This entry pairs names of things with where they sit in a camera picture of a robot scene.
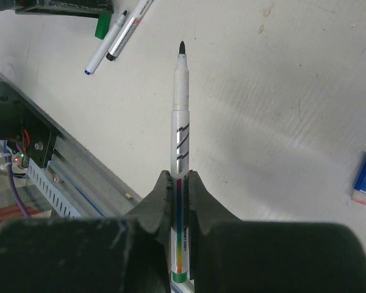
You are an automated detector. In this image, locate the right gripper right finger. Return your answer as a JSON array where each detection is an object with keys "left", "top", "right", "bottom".
[{"left": 188, "top": 171, "right": 366, "bottom": 292}]

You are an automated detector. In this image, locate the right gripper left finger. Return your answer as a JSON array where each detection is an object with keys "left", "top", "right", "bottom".
[{"left": 0, "top": 171, "right": 171, "bottom": 292}]

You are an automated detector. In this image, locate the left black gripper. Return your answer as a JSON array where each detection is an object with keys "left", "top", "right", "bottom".
[{"left": 0, "top": 0, "right": 114, "bottom": 15}]

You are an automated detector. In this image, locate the white marker green end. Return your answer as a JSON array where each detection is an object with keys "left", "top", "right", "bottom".
[{"left": 106, "top": 0, "right": 153, "bottom": 61}]

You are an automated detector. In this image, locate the dark green pen cap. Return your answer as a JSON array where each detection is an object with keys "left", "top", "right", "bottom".
[{"left": 94, "top": 14, "right": 112, "bottom": 40}]

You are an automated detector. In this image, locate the white pen blue tip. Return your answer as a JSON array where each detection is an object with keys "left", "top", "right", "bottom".
[{"left": 84, "top": 10, "right": 128, "bottom": 75}]

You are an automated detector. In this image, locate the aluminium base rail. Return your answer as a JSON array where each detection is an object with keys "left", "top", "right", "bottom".
[{"left": 0, "top": 70, "right": 196, "bottom": 293}]

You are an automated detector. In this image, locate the slotted cable duct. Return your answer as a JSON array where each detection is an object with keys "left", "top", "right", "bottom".
[{"left": 26, "top": 159, "right": 81, "bottom": 218}]

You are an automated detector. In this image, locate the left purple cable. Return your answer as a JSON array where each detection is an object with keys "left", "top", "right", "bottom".
[{"left": 5, "top": 143, "right": 31, "bottom": 217}]

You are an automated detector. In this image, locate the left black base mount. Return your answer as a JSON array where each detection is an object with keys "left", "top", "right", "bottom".
[{"left": 0, "top": 81, "right": 58, "bottom": 168}]

